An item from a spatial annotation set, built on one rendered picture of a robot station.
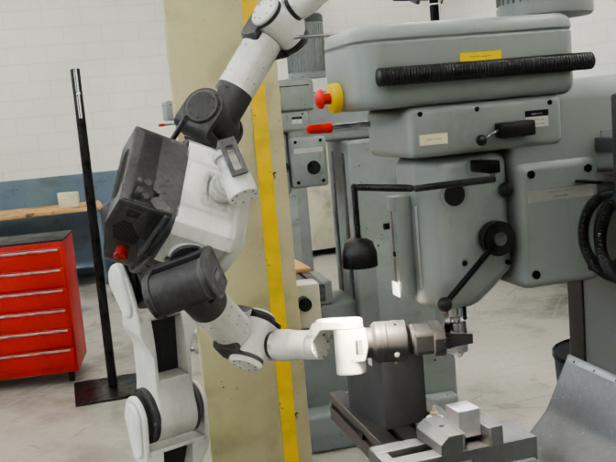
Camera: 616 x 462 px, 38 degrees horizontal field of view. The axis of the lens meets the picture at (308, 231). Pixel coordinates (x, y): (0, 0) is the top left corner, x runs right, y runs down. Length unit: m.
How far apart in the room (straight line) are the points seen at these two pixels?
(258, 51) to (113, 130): 8.67
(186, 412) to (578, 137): 1.15
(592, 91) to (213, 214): 0.83
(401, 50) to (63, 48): 9.18
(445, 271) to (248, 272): 1.83
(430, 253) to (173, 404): 0.81
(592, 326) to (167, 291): 0.99
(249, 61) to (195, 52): 1.39
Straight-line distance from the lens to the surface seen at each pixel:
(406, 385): 2.26
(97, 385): 6.19
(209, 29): 3.49
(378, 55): 1.69
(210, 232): 1.87
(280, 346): 1.99
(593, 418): 2.14
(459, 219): 1.79
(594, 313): 2.16
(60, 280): 6.24
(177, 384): 2.26
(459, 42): 1.75
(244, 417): 3.68
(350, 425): 2.43
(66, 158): 10.71
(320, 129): 1.87
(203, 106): 2.02
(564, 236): 1.88
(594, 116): 1.91
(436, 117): 1.73
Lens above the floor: 1.75
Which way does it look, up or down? 8 degrees down
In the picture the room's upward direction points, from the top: 5 degrees counter-clockwise
